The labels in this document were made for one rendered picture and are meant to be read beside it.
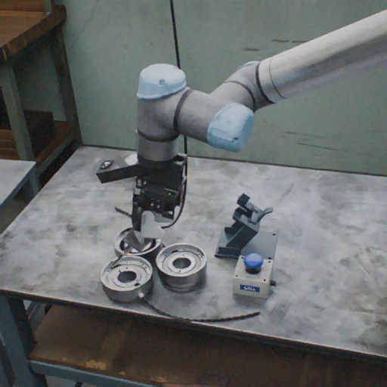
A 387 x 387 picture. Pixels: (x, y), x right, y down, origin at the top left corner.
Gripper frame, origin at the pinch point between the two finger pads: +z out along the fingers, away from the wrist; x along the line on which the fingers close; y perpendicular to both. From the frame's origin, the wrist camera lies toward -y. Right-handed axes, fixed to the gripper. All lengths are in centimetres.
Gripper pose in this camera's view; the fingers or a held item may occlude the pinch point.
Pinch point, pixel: (141, 233)
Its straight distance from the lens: 115.2
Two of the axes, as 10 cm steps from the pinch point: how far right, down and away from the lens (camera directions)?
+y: 9.5, 2.5, -1.7
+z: -1.0, 7.9, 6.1
